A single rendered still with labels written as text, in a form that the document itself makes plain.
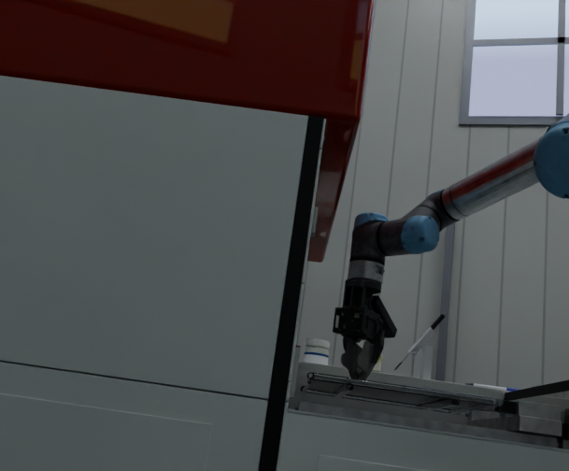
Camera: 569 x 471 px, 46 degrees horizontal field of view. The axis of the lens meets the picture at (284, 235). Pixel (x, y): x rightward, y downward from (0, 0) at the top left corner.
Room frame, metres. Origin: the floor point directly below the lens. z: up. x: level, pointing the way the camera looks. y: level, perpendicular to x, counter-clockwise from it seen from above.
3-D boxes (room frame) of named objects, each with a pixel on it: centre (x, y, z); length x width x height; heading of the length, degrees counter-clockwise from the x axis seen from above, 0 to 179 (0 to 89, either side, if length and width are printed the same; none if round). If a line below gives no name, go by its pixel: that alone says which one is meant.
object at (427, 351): (1.71, -0.39, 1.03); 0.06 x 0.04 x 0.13; 88
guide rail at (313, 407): (1.34, -0.33, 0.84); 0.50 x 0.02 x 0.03; 88
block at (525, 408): (1.32, -0.53, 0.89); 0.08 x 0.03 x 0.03; 88
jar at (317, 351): (1.94, -0.14, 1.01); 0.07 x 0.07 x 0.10
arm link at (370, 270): (1.39, -0.19, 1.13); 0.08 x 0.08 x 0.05
